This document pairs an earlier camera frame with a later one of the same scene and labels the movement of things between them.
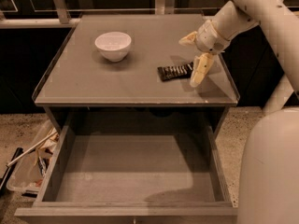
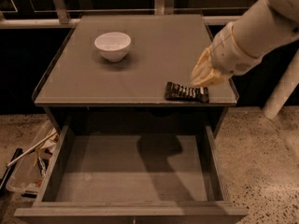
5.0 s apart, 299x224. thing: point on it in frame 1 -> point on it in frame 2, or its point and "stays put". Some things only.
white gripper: [209, 37] -> [230, 54]
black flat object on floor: [4, 180] stays put
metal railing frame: [163, 5] stays put
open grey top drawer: [133, 175] stays put
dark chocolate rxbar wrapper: [168, 73] -> [178, 91]
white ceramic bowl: [113, 46] stays put
